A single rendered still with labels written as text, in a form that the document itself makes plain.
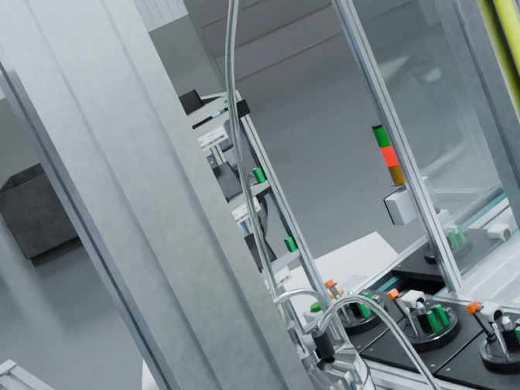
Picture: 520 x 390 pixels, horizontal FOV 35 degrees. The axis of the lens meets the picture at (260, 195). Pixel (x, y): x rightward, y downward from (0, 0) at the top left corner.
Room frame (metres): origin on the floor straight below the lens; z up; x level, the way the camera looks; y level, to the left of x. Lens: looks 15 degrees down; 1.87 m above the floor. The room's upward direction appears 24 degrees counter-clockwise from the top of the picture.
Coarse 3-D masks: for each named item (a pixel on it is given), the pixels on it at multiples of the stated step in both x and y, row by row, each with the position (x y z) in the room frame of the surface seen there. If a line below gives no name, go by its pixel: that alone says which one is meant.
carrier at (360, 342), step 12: (384, 300) 1.93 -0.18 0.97; (408, 300) 1.83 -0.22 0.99; (420, 300) 1.83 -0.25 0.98; (348, 312) 1.91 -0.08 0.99; (360, 312) 1.87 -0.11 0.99; (372, 312) 1.85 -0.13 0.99; (396, 312) 1.84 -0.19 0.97; (348, 324) 1.84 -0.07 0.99; (360, 324) 1.82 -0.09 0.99; (372, 324) 1.82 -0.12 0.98; (384, 324) 1.80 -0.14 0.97; (348, 336) 1.83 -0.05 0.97; (360, 336) 1.80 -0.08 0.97; (372, 336) 1.77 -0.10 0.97; (360, 348) 1.74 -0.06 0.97
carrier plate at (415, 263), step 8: (408, 256) 2.12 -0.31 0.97; (416, 256) 2.10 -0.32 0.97; (400, 264) 2.10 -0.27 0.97; (408, 264) 2.08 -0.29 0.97; (416, 264) 2.05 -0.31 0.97; (424, 264) 2.03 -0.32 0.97; (432, 264) 2.01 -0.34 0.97; (392, 272) 2.09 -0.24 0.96; (400, 272) 2.06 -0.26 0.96; (408, 272) 2.03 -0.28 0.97; (416, 272) 2.00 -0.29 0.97; (424, 272) 1.98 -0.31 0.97; (432, 272) 1.96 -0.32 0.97; (432, 280) 1.96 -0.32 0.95; (440, 280) 1.93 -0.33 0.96
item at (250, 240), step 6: (252, 234) 1.63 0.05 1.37; (246, 240) 1.62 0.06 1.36; (252, 240) 1.62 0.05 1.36; (264, 240) 1.62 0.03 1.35; (252, 246) 1.61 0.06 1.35; (252, 252) 1.61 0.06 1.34; (270, 252) 1.61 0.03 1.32; (258, 258) 1.60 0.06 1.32; (270, 258) 1.60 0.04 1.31; (276, 258) 1.60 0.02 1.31; (258, 264) 1.60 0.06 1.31
